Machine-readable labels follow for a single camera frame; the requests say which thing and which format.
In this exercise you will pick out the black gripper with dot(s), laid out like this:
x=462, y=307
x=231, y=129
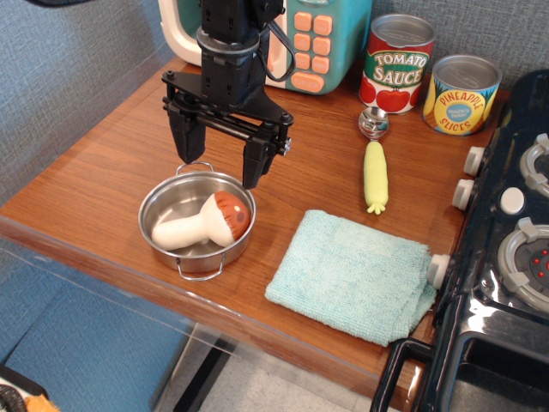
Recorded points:
x=228, y=96

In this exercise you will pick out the yellow handled metal spoon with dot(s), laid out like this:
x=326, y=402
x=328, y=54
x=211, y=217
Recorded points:
x=373, y=123

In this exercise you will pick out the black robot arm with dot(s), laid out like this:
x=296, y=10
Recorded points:
x=240, y=22

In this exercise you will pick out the plush mushroom toy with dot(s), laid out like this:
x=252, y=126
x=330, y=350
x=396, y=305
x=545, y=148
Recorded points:
x=223, y=219

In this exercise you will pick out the toy microwave teal and pink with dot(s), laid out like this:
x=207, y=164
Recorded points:
x=327, y=37

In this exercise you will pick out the light blue folded towel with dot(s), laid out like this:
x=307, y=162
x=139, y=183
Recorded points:
x=354, y=278

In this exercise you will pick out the tomato sauce can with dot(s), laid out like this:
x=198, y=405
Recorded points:
x=398, y=51

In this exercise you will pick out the grey stove knob middle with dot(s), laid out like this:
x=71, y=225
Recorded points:
x=462, y=194

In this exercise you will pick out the grey stove knob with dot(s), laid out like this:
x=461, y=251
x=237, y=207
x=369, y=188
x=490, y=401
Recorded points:
x=473, y=160
x=462, y=194
x=437, y=269

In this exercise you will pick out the pineapple slices can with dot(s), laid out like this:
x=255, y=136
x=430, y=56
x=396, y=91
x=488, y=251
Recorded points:
x=461, y=93

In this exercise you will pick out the grey stove knob lower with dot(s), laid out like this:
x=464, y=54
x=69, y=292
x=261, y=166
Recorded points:
x=437, y=269

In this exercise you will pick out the grey stove knob upper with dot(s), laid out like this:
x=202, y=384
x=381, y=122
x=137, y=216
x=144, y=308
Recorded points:
x=473, y=160

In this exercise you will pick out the orange fuzzy object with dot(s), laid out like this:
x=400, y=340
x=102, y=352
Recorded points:
x=40, y=404

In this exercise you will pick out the black toy stove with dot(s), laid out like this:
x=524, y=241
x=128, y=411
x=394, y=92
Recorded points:
x=490, y=349

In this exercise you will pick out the metal pot with handles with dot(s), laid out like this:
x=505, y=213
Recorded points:
x=183, y=195

